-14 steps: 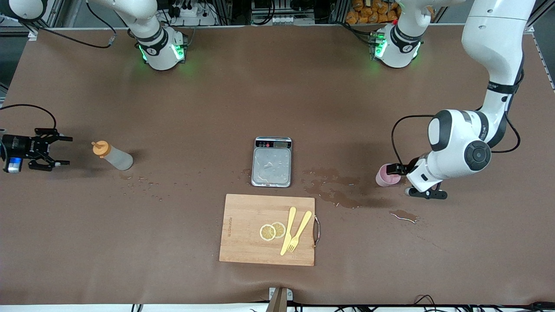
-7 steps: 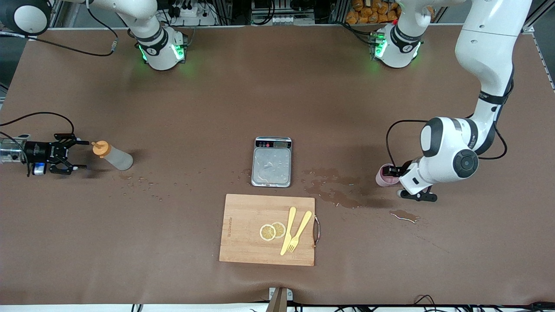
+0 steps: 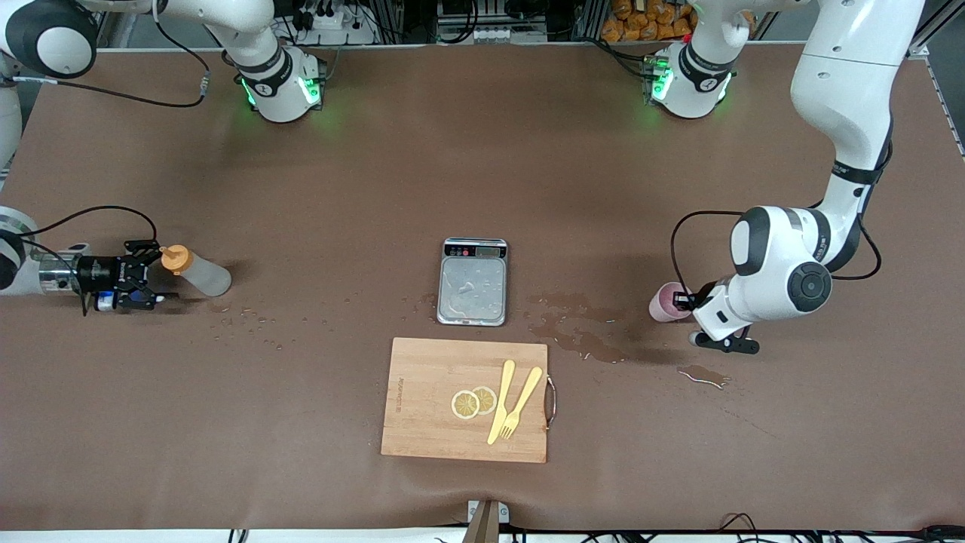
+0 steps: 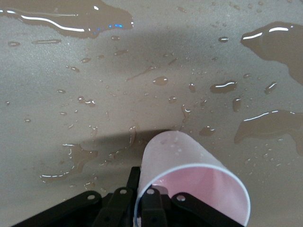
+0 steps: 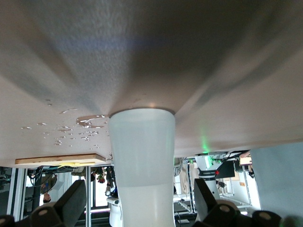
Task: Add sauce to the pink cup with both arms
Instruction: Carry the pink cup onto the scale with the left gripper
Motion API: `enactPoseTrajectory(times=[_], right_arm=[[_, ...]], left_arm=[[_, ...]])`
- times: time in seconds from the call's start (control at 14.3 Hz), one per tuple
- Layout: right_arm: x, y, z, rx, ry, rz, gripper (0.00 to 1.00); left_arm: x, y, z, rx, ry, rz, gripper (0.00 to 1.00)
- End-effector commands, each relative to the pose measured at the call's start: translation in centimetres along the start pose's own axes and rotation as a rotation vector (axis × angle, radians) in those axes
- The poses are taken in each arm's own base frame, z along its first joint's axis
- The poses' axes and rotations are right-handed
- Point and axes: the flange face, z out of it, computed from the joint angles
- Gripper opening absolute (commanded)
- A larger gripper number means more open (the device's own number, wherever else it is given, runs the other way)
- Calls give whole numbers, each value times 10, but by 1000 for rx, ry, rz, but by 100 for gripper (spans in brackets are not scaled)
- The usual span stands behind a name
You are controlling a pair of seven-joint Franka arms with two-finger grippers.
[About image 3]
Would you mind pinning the white socket strip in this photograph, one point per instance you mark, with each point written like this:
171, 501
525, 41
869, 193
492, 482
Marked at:
494, 35

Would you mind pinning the small liquid puddle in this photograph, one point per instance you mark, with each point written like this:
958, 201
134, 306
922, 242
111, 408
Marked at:
705, 375

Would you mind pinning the orange snack bag pile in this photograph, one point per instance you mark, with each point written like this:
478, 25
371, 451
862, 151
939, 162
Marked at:
641, 26

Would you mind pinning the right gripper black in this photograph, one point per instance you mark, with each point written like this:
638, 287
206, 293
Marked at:
96, 271

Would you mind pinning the yellow plastic fork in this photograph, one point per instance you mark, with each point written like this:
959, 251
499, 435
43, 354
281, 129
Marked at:
525, 396

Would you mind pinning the large liquid puddle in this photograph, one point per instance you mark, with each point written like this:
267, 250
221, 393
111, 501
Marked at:
580, 339

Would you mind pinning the pink plastic cup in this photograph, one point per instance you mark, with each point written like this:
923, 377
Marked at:
663, 305

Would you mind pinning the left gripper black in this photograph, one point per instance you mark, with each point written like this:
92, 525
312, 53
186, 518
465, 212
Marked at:
702, 293

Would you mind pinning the lemon slice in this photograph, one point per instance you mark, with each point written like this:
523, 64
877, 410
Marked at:
465, 405
486, 400

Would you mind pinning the metal table edge bracket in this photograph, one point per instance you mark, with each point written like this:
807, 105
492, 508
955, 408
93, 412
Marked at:
486, 524

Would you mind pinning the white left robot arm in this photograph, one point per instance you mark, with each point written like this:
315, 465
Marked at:
852, 75

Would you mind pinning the white power strip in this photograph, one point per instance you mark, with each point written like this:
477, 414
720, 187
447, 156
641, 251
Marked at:
339, 34

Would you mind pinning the translucent squeeze bottle orange cap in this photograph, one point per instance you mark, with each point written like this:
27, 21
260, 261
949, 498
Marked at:
203, 277

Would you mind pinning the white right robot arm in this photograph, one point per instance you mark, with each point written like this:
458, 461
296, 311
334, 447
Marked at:
275, 90

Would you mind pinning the yellow plastic knife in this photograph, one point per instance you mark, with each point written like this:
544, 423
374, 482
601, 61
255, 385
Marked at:
500, 407

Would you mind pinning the silver digital kitchen scale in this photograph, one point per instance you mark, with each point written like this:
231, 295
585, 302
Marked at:
471, 302

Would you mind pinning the wooden cutting board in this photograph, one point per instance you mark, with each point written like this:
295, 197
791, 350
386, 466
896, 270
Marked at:
430, 377

